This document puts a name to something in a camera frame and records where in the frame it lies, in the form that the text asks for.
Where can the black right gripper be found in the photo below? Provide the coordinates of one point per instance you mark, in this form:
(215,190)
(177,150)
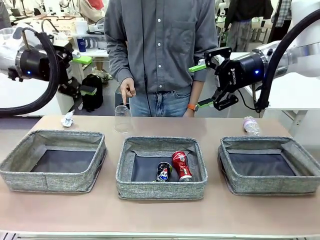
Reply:
(240,72)

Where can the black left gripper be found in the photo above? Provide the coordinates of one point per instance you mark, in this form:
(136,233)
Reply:
(37,65)

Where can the white paper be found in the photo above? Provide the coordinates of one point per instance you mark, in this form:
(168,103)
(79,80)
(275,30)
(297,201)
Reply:
(67,121)

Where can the clear plastic water bottle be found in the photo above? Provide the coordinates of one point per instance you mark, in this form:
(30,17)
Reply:
(251,126)

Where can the clear plastic cup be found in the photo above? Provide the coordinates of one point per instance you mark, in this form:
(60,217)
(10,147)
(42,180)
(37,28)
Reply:
(122,122)

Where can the crushed red soda can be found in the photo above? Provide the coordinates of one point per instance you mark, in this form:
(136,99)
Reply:
(182,167)

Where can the crushed blue soda can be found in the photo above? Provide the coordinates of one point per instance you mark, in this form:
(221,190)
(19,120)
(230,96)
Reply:
(163,172)

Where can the person's left forearm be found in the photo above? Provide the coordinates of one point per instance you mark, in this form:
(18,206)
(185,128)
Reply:
(197,92)

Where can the person's right forearm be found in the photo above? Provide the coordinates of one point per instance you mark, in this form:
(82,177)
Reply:
(116,67)

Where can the person's left hand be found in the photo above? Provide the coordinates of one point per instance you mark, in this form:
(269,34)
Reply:
(189,114)

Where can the person's right hand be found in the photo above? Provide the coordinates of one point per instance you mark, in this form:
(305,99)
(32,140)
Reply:
(127,87)

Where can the white background desk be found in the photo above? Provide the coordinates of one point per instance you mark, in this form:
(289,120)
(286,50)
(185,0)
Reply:
(97,52)

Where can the black backpack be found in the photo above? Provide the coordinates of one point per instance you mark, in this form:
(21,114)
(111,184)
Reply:
(92,102)

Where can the orange wrist watch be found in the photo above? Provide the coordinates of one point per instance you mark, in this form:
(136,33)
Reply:
(193,107)

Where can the dark blue bottle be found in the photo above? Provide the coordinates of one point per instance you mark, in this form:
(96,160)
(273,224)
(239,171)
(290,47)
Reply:
(81,45)

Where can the white plastic jug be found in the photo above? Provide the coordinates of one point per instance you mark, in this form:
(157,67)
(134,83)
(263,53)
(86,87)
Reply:
(81,26)

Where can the white and black device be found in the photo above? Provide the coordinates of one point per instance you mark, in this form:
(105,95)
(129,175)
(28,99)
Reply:
(97,26)

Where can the white crate with wooden tray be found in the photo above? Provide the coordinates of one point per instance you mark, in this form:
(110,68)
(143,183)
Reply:
(67,27)

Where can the background person in black jacket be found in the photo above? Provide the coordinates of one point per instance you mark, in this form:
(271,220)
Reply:
(240,32)

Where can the person in grey shirt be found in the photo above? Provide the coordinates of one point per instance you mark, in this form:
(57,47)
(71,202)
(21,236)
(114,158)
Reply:
(160,50)

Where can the hanging plaid shirt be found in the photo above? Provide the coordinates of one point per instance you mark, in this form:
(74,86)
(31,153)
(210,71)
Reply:
(285,12)

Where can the grey fabric basket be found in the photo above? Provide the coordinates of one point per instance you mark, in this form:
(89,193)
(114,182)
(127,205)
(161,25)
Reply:
(70,180)
(160,190)
(262,183)

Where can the aluminium table edge rail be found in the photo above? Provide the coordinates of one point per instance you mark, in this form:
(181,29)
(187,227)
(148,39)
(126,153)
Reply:
(160,237)

